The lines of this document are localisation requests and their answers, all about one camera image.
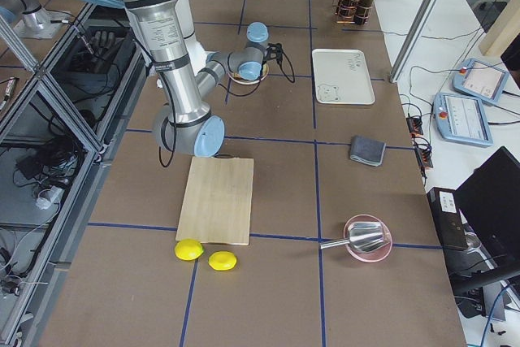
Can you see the aluminium frame post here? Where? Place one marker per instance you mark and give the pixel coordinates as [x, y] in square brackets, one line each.
[411, 40]

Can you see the black monitor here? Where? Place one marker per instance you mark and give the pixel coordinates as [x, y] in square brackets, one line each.
[489, 201]

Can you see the blue teach pendant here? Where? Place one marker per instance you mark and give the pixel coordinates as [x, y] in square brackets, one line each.
[462, 119]
[481, 80]

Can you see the grey folded cloth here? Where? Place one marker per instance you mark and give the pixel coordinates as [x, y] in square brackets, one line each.
[367, 151]

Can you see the cream bear serving tray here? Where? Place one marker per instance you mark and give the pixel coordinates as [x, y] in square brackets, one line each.
[342, 77]

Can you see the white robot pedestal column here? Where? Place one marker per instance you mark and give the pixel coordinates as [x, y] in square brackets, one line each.
[194, 47]

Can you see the metal scoop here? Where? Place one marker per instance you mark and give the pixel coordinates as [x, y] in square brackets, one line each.
[361, 237]

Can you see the white round plate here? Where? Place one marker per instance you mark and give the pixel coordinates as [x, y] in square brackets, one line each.
[241, 81]

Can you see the copper wire bottle rack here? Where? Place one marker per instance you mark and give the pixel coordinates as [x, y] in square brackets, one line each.
[352, 12]

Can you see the wooden cutting board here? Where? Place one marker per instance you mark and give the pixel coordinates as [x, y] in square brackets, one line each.
[217, 201]

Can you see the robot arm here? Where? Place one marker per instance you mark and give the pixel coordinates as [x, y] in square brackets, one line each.
[165, 30]
[30, 19]

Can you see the pink bowl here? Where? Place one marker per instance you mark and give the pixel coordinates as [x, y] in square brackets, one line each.
[379, 254]

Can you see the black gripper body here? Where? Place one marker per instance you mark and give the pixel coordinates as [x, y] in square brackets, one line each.
[263, 69]

